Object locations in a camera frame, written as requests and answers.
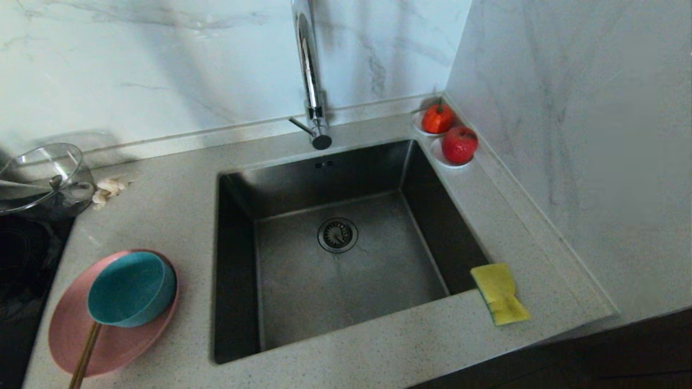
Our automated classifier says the yellow green sponge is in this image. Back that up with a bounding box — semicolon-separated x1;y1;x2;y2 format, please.
470;263;531;326

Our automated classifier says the stainless steel sink basin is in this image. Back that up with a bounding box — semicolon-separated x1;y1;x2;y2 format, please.
212;139;495;365

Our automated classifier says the round metal drain strainer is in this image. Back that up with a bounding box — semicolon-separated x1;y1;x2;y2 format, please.
317;217;358;253

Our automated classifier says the red tomato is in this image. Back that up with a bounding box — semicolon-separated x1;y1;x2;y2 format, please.
422;103;455;134

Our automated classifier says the red apple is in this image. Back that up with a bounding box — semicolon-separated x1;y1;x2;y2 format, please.
442;125;479;164

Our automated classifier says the chrome faucet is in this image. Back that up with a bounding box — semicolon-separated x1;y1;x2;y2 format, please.
288;0;333;150

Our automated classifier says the crumpled paper scrap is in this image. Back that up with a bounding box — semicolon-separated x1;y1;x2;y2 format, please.
91;177;131;210

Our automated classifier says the teal bowl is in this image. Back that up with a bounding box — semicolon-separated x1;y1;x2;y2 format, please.
86;252;176;328

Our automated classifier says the pink plate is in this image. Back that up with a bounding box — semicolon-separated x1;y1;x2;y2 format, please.
48;249;179;378

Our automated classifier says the clear glass bowl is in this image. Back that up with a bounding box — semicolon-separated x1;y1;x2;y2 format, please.
0;143;97;218

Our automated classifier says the brown wooden chopstick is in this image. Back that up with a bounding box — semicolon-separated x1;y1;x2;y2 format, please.
68;323;102;389

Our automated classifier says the black cooktop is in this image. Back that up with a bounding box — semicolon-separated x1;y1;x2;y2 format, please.
0;213;75;389

